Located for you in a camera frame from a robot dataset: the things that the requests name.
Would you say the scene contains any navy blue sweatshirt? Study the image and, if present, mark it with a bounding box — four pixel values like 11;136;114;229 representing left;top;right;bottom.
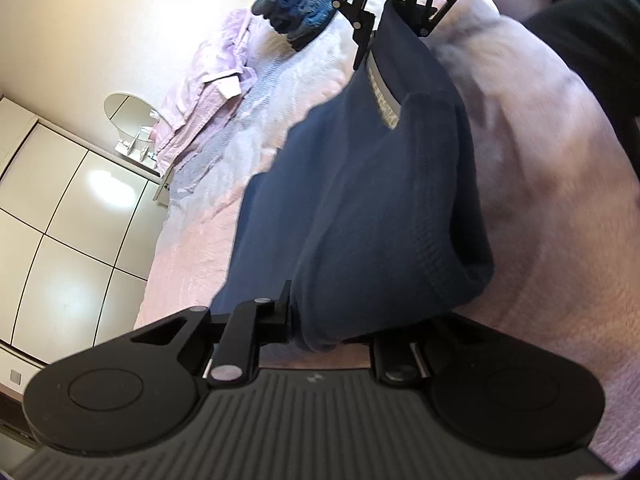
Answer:
210;0;494;351

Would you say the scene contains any pile of dark clothes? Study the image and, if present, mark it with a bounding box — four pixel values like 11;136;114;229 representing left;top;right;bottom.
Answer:
250;0;336;52

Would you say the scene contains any person's dark trouser leg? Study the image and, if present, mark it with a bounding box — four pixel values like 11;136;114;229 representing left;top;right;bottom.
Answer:
524;0;640;170

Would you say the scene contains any lilac crumpled bedding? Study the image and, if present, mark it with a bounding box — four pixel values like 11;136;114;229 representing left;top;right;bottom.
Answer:
152;9;257;174

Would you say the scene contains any white glossy wardrobe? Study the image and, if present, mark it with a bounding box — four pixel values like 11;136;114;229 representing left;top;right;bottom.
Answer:
0;96;174;441

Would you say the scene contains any pink quilted bed cover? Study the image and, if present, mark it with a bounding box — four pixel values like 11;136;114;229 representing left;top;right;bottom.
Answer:
136;0;639;471

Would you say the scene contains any white vanity mirror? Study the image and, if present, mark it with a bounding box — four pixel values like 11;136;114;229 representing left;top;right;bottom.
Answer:
104;92;160;171

